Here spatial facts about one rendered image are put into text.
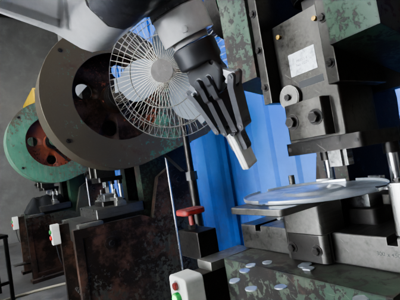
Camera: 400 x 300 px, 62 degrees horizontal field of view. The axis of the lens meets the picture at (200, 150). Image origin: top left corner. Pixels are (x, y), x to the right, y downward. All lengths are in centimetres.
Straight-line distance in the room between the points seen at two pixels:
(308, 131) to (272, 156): 175
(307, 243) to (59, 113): 145
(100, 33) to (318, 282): 54
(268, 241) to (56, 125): 131
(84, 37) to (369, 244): 59
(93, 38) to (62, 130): 131
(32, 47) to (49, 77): 581
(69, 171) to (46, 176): 22
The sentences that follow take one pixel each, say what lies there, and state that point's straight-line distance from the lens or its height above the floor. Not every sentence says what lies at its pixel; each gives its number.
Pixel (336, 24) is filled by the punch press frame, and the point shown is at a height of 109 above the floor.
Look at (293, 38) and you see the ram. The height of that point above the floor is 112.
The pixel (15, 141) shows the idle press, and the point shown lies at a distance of 354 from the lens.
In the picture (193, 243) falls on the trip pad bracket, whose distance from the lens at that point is 90.
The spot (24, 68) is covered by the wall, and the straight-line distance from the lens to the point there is 753.
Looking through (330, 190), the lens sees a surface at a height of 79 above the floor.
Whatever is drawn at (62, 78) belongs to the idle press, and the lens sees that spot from 191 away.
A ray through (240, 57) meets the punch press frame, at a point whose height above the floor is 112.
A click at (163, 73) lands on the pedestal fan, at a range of 145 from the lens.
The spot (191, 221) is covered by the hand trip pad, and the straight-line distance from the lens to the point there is 93.
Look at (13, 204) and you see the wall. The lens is 708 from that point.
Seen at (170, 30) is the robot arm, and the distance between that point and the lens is 55.
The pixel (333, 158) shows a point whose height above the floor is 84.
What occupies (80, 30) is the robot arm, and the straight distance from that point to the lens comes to 56.
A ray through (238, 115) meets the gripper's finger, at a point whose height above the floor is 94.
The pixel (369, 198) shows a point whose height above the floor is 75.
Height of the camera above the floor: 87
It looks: 3 degrees up
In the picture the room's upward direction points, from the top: 9 degrees counter-clockwise
